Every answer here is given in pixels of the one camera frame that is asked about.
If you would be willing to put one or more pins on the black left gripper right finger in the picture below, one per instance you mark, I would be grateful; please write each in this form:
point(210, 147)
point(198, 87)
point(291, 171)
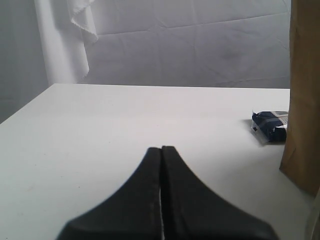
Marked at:
point(192, 211)

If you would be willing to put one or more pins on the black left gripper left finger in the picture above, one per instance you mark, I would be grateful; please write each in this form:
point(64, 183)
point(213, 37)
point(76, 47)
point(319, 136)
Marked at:
point(133, 212)

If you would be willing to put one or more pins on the brown paper shopping bag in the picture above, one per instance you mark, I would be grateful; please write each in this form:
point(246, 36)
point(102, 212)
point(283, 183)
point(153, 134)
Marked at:
point(301, 156)

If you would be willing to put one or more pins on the dark blue snack packet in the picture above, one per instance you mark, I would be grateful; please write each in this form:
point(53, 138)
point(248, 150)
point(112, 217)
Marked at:
point(270, 127)

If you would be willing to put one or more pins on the white backdrop cloth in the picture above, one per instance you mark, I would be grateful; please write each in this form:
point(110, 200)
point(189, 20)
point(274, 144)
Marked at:
point(186, 43)

